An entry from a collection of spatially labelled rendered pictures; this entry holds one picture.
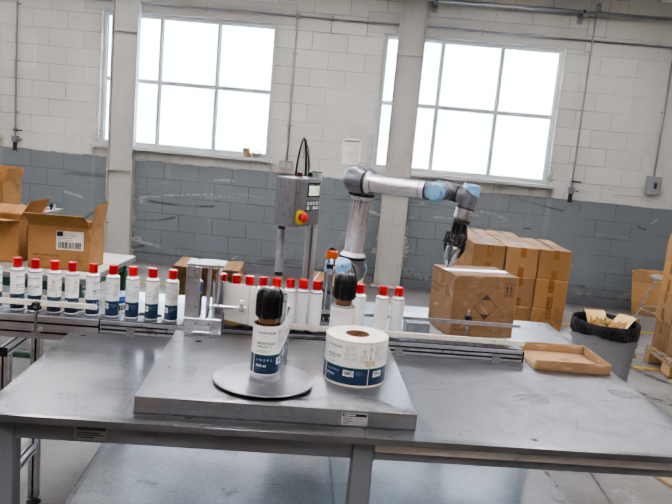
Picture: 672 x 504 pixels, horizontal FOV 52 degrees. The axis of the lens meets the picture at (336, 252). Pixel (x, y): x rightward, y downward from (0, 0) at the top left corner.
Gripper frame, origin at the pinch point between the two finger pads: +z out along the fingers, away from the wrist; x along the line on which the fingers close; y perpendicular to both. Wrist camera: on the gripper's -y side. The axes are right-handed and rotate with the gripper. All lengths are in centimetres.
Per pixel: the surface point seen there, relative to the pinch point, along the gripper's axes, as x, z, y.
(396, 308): -6.4, 19.8, 33.3
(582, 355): 62, 20, -17
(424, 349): 8.1, 31.9, 29.0
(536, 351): 45, 24, -9
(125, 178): -479, 61, -352
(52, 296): -119, 51, 93
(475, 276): 12.3, 1.3, -0.7
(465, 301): 11.7, 12.6, 0.1
